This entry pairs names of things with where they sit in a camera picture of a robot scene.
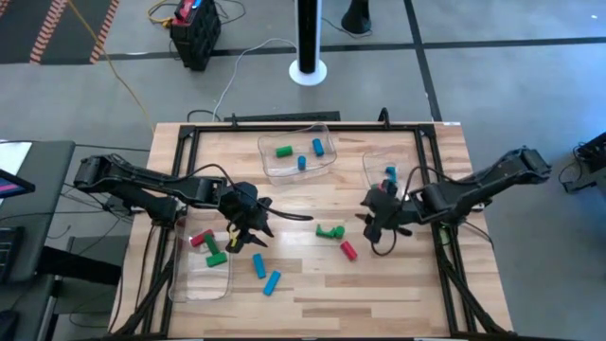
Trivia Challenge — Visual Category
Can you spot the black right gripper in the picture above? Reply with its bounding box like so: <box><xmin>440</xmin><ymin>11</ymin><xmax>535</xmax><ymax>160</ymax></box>
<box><xmin>354</xmin><ymin>180</ymin><xmax>419</xmax><ymax>243</ymax></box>

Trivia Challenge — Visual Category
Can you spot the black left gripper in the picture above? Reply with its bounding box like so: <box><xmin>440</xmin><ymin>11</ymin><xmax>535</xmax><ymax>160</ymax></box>
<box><xmin>220</xmin><ymin>182</ymin><xmax>275</xmax><ymax>254</ymax></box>

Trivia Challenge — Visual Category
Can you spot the red cylinder block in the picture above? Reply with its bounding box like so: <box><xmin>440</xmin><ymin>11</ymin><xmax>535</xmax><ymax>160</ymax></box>
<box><xmin>340</xmin><ymin>240</ymin><xmax>359</xmax><ymax>262</ymax></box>

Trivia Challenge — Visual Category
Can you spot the green long block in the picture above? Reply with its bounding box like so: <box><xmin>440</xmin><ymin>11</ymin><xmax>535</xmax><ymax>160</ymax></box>
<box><xmin>204</xmin><ymin>233</ymin><xmax>222</xmax><ymax>256</ymax></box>

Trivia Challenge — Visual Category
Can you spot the red long block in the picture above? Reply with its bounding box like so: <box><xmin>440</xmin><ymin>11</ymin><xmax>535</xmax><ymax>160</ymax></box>
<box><xmin>189</xmin><ymin>228</ymin><xmax>216</xmax><ymax>248</ymax></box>

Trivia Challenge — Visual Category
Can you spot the clear plastic bin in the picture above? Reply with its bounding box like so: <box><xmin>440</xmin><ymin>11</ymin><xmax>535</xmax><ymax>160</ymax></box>
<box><xmin>169</xmin><ymin>222</ymin><xmax>234</xmax><ymax>303</ymax></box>
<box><xmin>361</xmin><ymin>150</ymin><xmax>423</xmax><ymax>222</ymax></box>
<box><xmin>257</xmin><ymin>121</ymin><xmax>338</xmax><ymax>187</ymax></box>

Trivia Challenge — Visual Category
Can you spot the light blue long block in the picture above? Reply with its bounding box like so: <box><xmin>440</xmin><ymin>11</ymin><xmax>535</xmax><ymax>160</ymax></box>
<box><xmin>262</xmin><ymin>269</ymin><xmax>283</xmax><ymax>297</ymax></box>

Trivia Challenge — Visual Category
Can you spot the black power strip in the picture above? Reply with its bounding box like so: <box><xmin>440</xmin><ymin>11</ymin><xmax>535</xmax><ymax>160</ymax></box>
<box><xmin>223</xmin><ymin>110</ymin><xmax>342</xmax><ymax>124</ymax></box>

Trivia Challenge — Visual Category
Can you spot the black pole white base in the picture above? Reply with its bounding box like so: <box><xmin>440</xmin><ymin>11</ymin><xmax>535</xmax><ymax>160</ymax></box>
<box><xmin>288</xmin><ymin>0</ymin><xmax>329</xmax><ymax>87</ymax></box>

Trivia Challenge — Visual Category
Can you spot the black cone stand base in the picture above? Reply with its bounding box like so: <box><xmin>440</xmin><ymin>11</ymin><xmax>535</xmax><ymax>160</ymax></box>
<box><xmin>340</xmin><ymin>0</ymin><xmax>373</xmax><ymax>35</ymax></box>

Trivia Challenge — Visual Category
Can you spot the black plastic crate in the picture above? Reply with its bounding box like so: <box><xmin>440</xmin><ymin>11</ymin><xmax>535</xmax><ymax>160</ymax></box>
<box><xmin>169</xmin><ymin>0</ymin><xmax>223</xmax><ymax>73</ymax></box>

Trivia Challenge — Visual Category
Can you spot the black side desk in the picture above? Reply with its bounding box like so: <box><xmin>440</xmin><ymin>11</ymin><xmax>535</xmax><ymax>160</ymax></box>
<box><xmin>0</xmin><ymin>139</ymin><xmax>77</xmax><ymax>341</ymax></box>

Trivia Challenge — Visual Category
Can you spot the red and blue device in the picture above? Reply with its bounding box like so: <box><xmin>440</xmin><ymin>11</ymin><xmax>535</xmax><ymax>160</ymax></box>
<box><xmin>173</xmin><ymin>0</ymin><xmax>205</xmax><ymax>24</ymax></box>

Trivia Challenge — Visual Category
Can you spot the tablet screen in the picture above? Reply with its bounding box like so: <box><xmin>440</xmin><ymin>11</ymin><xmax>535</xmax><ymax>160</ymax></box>
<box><xmin>0</xmin><ymin>168</ymin><xmax>37</xmax><ymax>200</ymax></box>

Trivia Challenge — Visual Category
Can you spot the black keypad device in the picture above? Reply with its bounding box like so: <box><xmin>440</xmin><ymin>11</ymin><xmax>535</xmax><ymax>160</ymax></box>
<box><xmin>0</xmin><ymin>225</ymin><xmax>26</xmax><ymax>285</ymax></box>

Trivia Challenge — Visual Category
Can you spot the white paper sheet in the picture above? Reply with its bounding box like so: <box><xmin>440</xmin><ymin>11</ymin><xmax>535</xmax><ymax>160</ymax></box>
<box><xmin>0</xmin><ymin>140</ymin><xmax>33</xmax><ymax>177</ymax></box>

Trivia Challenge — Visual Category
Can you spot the black orange striped mat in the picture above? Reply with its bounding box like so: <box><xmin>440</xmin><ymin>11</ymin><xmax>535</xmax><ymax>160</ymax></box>
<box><xmin>0</xmin><ymin>0</ymin><xmax>120</xmax><ymax>65</ymax></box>

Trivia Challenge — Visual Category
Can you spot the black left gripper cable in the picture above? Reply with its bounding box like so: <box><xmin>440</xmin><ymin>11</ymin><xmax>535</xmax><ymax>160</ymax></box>
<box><xmin>187</xmin><ymin>163</ymin><xmax>315</xmax><ymax>223</ymax></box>

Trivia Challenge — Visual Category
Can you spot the black metal table frame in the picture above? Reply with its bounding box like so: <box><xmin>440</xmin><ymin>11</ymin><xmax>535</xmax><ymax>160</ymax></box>
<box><xmin>111</xmin><ymin>107</ymin><xmax>512</xmax><ymax>340</ymax></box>

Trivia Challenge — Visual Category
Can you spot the white floor cable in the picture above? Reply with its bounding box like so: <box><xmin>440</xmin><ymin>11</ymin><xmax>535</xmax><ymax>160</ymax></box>
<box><xmin>211</xmin><ymin>37</ymin><xmax>298</xmax><ymax>122</ymax></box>

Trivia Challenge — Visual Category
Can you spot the yellow floor cable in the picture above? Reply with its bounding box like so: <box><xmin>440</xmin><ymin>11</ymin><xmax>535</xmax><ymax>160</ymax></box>
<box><xmin>65</xmin><ymin>0</ymin><xmax>174</xmax><ymax>135</ymax></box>

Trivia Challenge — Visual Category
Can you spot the black equipment with cables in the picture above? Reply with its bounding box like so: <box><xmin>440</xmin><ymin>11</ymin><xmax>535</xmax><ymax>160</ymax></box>
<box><xmin>561</xmin><ymin>131</ymin><xmax>606</xmax><ymax>195</ymax></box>

